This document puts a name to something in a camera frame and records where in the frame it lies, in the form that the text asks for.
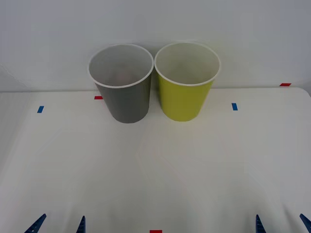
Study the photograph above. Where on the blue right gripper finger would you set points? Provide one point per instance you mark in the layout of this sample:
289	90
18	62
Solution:
307	223
260	227

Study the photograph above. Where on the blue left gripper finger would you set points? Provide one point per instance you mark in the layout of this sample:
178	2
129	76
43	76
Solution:
36	226
81	227

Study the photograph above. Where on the yellow-green plastic bin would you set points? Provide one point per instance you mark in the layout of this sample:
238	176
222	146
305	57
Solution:
182	102

